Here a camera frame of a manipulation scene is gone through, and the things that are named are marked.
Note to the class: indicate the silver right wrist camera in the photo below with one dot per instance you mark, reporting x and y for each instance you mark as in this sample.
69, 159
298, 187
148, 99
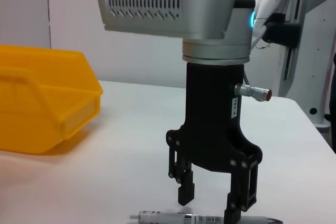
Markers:
157, 3

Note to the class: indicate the silver ballpoint pen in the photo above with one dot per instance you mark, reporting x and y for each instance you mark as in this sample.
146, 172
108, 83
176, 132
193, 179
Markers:
162, 217

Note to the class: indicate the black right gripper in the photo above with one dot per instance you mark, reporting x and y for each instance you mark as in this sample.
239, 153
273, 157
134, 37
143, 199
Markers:
210, 116

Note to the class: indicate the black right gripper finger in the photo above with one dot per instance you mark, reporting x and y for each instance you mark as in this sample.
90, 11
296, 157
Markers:
236, 203

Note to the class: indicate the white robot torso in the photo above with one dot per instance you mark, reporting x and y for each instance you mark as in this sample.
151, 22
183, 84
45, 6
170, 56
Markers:
309, 64

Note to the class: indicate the yellow plastic bin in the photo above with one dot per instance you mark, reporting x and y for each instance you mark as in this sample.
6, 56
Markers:
39, 103

